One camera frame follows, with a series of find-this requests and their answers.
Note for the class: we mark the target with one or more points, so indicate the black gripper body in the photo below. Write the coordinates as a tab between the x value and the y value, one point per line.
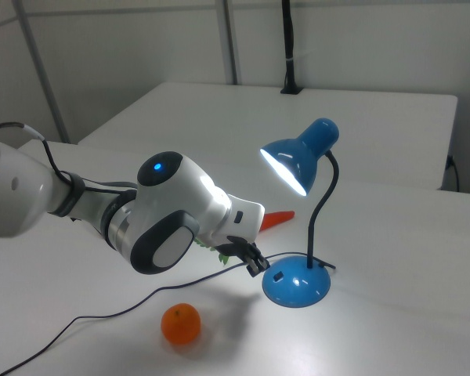
235	246

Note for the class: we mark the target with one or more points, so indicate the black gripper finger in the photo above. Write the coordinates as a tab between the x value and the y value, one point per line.
267	263
252	266

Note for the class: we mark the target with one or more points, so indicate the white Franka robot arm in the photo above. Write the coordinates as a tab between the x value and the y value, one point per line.
168	219

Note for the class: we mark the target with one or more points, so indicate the blue desk lamp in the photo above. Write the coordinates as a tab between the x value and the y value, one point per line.
297	284

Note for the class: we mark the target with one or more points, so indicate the orange toy carrot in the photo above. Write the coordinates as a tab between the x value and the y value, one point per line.
281	216

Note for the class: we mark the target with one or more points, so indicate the orange tangerine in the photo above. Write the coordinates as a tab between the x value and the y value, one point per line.
181	323

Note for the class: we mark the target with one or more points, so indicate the white background table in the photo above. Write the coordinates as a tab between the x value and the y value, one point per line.
337	117

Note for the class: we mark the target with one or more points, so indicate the black clamped pole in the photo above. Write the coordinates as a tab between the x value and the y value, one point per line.
289	39

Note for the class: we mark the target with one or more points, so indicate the grey metal wall post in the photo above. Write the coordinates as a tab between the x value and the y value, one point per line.
232	39
43	78

